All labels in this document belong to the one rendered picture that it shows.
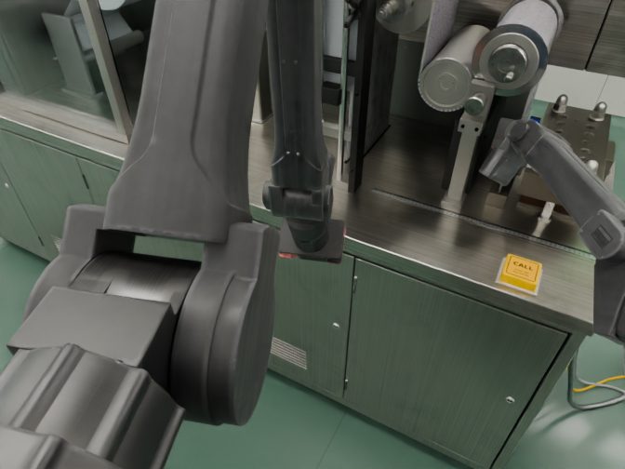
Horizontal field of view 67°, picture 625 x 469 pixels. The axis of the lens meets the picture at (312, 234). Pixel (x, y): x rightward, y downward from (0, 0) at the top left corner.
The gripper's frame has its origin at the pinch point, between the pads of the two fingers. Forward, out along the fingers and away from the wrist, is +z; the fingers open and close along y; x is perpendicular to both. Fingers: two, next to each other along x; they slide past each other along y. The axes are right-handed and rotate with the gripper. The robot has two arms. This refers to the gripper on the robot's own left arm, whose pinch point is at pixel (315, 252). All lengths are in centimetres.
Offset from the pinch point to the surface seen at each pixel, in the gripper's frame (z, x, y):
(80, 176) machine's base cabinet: 54, -32, 89
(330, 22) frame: 0, -51, 5
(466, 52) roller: 9, -54, -26
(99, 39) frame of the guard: 12, -53, 65
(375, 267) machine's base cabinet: 31.7, -7.4, -11.1
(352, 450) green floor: 98, 40, -11
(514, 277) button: 16.9, -4.9, -39.3
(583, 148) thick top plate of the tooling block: 26, -42, -57
